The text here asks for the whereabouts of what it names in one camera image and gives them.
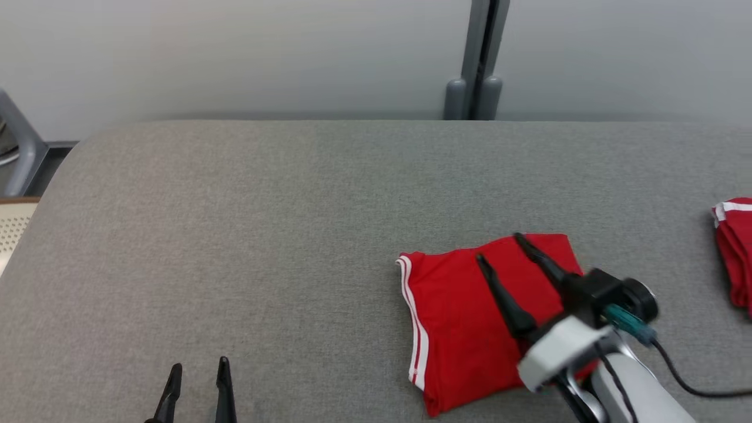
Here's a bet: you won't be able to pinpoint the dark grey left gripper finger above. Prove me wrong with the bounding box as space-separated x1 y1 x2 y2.
214 356 238 423
145 362 183 423

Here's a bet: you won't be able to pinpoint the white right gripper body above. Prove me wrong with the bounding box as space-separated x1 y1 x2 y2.
517 294 619 394

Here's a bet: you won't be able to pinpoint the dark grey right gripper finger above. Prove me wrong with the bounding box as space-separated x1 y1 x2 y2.
512 232 583 295
474 253 539 341

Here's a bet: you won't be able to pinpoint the red white basketball jersey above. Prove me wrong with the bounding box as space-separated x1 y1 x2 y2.
395 233 601 418

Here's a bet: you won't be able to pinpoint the red shorts with white stripe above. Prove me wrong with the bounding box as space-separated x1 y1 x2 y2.
711 197 752 321

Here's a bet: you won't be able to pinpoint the beige perforated panel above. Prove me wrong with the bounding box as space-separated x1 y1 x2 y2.
0 197 41 278

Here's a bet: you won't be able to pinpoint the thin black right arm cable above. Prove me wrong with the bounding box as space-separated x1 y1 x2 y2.
592 340 640 423

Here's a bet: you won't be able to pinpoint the teal right camera connector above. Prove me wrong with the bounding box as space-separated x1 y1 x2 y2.
599 304 658 348

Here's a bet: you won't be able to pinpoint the black right camera cable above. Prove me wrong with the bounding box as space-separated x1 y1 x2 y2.
649 337 752 400

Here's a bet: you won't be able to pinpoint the grey partition post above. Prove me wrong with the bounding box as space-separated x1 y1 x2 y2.
443 0 511 122

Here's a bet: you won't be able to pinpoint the grey curved metal rail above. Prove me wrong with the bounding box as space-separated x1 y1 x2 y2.
0 88 49 198

